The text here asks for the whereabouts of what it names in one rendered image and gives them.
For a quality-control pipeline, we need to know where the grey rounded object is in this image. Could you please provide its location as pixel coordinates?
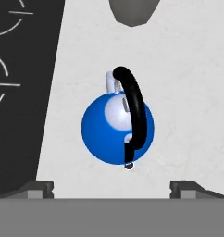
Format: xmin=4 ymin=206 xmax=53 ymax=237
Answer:
xmin=108 ymin=0 xmax=161 ymax=28

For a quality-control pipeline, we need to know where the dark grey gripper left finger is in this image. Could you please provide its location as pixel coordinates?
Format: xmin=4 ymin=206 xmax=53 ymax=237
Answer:
xmin=0 ymin=180 xmax=55 ymax=200

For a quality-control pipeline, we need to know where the blue kettle with black handle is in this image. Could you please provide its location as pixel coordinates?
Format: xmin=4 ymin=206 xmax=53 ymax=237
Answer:
xmin=81 ymin=65 xmax=156 ymax=170

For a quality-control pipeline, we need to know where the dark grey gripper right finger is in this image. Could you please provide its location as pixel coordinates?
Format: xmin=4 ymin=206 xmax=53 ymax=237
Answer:
xmin=169 ymin=180 xmax=224 ymax=200

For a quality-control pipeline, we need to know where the black hob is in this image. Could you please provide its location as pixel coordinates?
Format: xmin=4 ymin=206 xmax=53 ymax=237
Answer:
xmin=0 ymin=0 xmax=66 ymax=197

